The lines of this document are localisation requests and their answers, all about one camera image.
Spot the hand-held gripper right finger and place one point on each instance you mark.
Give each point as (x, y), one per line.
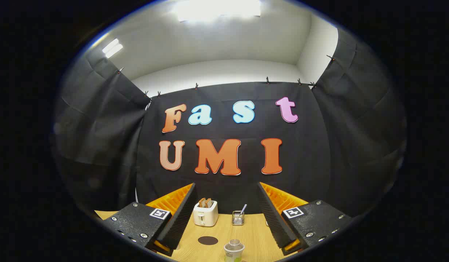
(275, 218)

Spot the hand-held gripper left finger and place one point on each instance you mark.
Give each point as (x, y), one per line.
(180, 218)

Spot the dark brown round coaster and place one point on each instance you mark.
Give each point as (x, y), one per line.
(208, 240)

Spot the clear juice bottle white label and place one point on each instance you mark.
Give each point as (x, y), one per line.
(234, 251)

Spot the cream toaster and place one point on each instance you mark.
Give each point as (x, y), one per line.
(206, 217)

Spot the toast slice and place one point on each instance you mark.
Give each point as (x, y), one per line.
(202, 203)
(208, 203)

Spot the wooden table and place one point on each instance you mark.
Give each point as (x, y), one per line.
(253, 240)

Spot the metal spoon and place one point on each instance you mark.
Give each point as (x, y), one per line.
(243, 208)

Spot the small ceiling light panel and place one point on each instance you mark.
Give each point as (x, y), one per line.
(112, 48)

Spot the large ceiling light panel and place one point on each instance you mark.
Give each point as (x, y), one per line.
(219, 9)

